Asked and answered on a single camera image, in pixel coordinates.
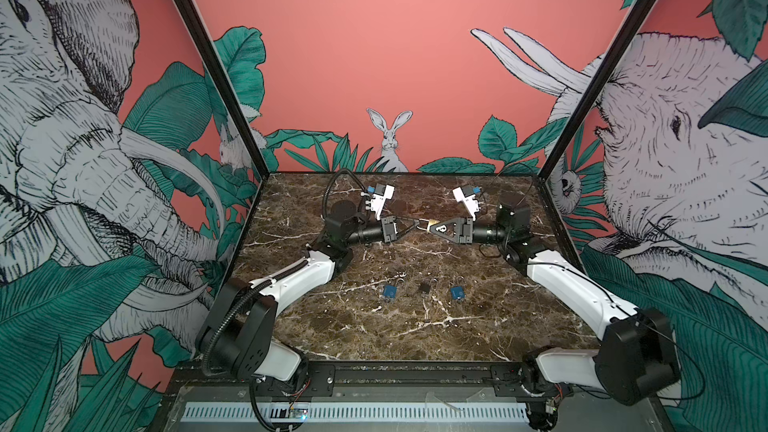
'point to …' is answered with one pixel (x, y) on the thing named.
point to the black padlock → (425, 287)
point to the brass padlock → (425, 224)
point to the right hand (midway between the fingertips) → (432, 231)
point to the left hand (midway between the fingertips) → (422, 225)
